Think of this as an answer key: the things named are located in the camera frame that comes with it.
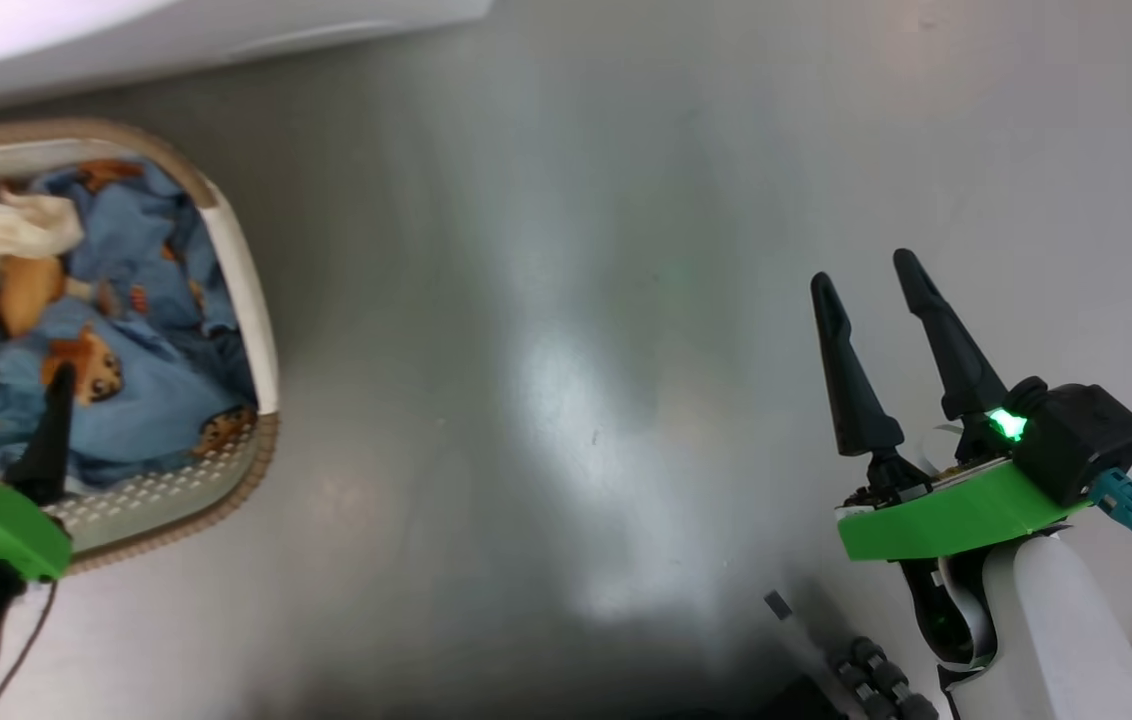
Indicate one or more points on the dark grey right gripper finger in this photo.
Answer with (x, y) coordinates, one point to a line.
(851, 380)
(956, 360)

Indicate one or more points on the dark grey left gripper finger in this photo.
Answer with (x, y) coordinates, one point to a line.
(48, 440)

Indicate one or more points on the white front-load washing machine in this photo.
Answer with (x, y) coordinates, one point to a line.
(126, 40)

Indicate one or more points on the blue cartoon print garment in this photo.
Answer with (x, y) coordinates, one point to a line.
(146, 390)

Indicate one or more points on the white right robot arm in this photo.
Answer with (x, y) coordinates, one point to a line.
(1056, 640)

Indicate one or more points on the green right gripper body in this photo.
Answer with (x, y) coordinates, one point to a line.
(946, 515)

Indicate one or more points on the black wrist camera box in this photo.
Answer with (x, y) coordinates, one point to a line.
(1086, 430)

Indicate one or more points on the cream perforated laundry basket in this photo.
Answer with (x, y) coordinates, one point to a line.
(246, 300)

